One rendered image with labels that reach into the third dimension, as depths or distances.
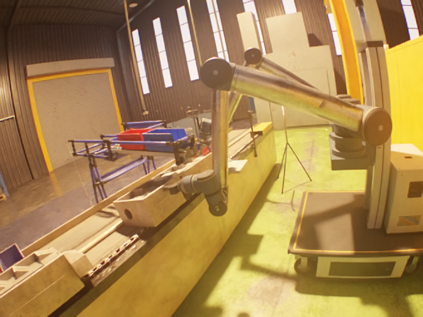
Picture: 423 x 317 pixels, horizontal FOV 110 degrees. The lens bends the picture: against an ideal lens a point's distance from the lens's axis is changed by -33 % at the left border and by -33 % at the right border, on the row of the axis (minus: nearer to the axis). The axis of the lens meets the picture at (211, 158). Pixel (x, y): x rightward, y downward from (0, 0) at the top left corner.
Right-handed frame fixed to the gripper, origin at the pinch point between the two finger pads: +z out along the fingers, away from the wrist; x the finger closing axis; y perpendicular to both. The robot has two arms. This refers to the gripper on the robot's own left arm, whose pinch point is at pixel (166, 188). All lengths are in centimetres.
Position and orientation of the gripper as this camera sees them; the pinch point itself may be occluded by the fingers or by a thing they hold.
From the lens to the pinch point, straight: 146.1
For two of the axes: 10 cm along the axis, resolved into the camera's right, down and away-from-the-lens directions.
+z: -8.2, 1.9, 5.3
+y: -3.3, -9.2, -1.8
